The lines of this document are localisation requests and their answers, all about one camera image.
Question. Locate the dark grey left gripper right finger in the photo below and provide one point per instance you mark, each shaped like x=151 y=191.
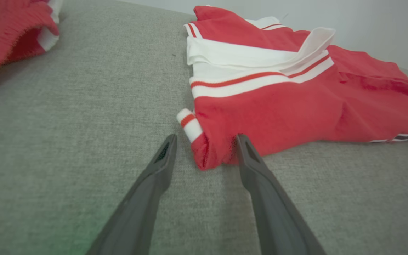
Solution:
x=278 y=219

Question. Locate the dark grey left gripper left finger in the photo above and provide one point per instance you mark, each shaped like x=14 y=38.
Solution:
x=136 y=212

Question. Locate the red jersey with number 23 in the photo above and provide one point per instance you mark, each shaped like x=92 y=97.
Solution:
x=278 y=113

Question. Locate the red shorts with white stripe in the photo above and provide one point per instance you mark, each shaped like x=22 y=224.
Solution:
x=2 y=32

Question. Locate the grey fabric sofa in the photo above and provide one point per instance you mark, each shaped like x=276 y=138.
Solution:
x=66 y=141

